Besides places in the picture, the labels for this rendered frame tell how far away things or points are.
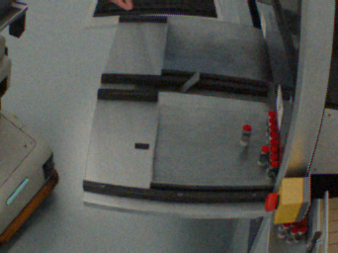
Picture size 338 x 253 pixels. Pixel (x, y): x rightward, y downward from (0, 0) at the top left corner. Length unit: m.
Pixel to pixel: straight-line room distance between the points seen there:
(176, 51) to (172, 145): 0.32
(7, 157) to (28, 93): 0.76
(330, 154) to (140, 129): 0.51
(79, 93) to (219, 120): 1.48
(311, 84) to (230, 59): 0.65
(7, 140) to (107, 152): 0.98
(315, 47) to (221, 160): 0.51
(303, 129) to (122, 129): 0.50
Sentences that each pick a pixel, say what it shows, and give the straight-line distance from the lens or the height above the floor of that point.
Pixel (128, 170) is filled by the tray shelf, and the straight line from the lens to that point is 1.41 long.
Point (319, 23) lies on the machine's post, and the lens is 1.00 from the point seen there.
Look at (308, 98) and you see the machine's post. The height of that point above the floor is 1.22.
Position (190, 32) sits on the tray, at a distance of 1.78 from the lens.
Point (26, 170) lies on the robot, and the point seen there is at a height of 0.27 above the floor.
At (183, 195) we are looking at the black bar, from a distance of 1.34.
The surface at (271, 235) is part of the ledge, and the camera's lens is 1.31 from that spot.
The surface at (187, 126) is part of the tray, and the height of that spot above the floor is 0.88.
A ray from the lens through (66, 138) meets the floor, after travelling 2.73.
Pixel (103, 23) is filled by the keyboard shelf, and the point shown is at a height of 0.80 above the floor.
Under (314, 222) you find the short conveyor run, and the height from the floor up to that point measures 0.93.
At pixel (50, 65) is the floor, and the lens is 3.13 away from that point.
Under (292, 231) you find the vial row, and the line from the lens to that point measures 1.26.
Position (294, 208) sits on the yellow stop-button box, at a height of 1.01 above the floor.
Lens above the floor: 1.91
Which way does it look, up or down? 44 degrees down
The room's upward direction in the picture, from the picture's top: 4 degrees clockwise
